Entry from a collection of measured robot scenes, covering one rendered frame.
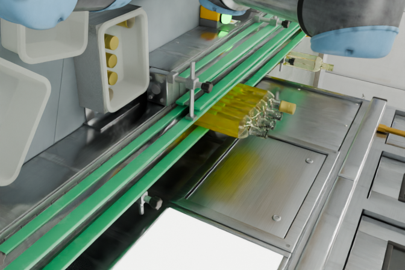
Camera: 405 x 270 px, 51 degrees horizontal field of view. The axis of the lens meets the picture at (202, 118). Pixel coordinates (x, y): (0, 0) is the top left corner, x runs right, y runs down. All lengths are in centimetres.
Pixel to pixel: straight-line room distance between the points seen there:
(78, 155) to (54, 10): 64
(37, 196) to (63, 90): 26
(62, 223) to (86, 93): 34
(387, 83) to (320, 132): 592
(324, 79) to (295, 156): 631
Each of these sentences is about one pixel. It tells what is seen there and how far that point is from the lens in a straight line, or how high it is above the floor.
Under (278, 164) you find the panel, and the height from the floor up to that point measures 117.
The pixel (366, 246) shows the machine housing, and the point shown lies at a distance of 119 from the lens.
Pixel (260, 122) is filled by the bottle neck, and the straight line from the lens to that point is 125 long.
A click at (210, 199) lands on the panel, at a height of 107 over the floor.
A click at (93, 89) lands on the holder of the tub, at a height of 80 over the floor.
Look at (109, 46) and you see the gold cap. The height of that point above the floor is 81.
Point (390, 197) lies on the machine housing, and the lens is 137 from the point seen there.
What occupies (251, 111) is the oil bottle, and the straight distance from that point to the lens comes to 125.
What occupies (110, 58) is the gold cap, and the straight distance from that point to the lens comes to 105.
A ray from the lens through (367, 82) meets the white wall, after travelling 750.
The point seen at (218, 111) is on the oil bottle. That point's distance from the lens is 123.
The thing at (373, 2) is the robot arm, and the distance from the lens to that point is 63.
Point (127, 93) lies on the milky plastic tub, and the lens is 112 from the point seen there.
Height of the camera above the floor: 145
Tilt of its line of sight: 24 degrees down
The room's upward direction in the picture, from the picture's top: 107 degrees clockwise
